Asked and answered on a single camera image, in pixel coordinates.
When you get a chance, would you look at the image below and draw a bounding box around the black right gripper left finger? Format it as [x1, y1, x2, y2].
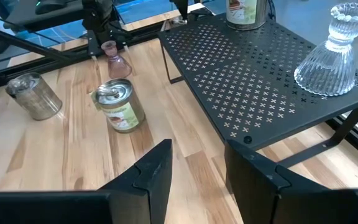
[0, 139, 173, 224]

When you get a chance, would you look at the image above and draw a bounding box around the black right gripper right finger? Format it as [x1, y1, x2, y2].
[224, 139, 358, 224]

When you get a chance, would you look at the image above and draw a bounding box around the green-label silver candle tin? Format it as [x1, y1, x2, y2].
[91, 78, 146, 134]
[226, 0, 269, 31]

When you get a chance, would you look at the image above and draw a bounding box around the pink glass candlestick holder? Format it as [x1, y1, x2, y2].
[101, 40, 132, 80]

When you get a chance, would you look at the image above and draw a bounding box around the clear glass candlestick holder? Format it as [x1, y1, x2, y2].
[293, 2, 358, 96]

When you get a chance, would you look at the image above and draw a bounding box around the silver candle tin brown tag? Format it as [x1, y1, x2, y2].
[5, 72, 63, 121]

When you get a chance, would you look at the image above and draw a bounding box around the black perforated metal shelf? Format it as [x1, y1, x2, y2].
[157, 12, 358, 169]

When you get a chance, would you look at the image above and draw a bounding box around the black aluminium rig frame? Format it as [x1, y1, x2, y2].
[0, 0, 358, 167]

